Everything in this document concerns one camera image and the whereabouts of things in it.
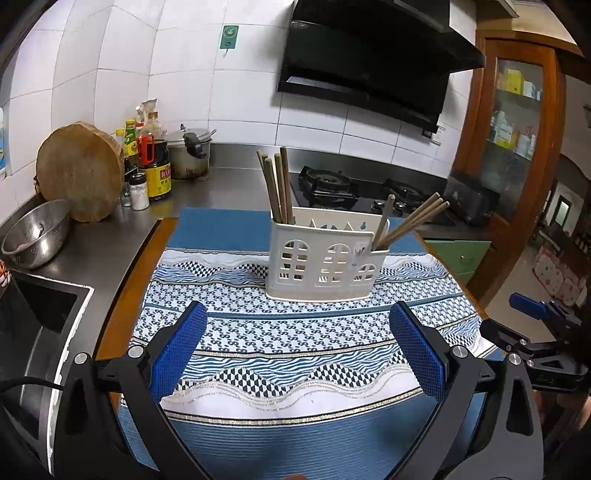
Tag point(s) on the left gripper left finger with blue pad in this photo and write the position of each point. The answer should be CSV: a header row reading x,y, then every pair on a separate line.
x,y
172,347

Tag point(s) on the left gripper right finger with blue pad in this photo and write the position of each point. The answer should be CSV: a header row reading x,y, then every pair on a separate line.
x,y
424,349

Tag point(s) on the wooden chopstick crossed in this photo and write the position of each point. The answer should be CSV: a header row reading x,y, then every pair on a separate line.
x,y
387,209

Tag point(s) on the steel kitchen sink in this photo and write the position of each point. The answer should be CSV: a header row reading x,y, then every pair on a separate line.
x,y
39,317

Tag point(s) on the blue patterned table mat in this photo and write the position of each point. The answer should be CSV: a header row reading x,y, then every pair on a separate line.
x,y
277,388

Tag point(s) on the green drawer cabinet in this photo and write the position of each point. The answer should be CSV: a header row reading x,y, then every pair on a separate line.
x,y
461,257

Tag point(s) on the cream house-shaped utensil holder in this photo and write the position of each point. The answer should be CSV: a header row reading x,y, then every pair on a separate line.
x,y
324,256

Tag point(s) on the black toaster appliance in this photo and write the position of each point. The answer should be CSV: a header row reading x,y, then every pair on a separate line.
x,y
470,200

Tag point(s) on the small glass shaker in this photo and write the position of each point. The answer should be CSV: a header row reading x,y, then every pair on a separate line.
x,y
125,196

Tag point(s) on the white seasoning shaker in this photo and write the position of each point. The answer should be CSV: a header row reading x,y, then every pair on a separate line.
x,y
138,191

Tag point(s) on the steel colander bowl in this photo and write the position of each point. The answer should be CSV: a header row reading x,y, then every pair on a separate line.
x,y
39,235

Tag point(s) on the black gas stove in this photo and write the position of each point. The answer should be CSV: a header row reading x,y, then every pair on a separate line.
x,y
324,189

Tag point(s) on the dark soy sauce bottle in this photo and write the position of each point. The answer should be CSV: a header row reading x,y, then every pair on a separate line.
x,y
154,158

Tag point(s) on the green cap sauce bottle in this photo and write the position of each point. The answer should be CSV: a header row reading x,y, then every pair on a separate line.
x,y
130,146

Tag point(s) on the steel pressure cooker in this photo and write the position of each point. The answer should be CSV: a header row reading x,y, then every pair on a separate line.
x,y
189,152

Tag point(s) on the round wooden chopping block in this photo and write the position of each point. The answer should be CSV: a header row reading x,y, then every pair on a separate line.
x,y
84,166

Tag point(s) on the wooden glass door cabinet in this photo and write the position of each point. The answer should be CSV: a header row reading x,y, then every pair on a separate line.
x,y
510,143

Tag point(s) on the black range hood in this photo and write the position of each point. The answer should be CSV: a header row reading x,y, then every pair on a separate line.
x,y
394,58

